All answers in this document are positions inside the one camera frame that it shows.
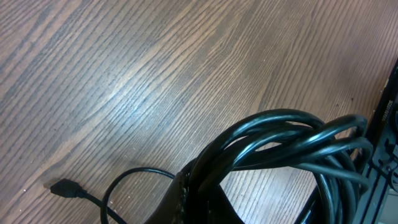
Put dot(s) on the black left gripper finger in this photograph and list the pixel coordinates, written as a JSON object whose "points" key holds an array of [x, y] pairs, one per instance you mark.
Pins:
{"points": [[176, 207]]}

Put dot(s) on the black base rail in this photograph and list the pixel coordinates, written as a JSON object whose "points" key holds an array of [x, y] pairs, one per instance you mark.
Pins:
{"points": [[353, 160]]}

